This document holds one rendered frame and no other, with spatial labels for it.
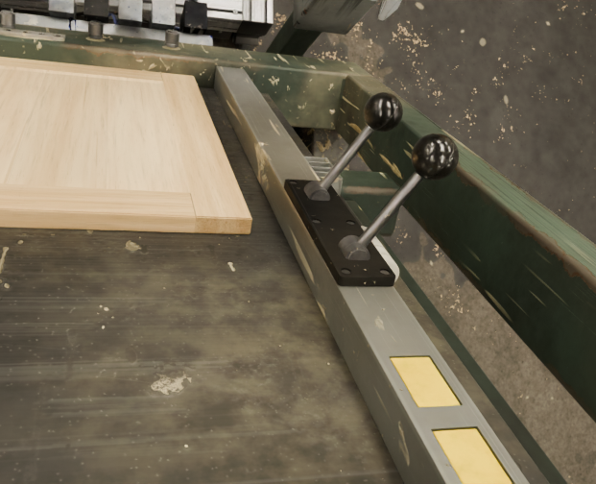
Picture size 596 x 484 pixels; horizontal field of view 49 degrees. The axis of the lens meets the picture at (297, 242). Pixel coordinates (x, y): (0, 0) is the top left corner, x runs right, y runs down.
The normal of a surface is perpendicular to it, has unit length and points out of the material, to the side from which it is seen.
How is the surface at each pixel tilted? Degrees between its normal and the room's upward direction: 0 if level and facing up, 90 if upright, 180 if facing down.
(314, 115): 32
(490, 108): 0
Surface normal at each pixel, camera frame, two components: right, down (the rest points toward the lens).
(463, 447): 0.16, -0.88
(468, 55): 0.29, -0.08
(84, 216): 0.24, 0.47
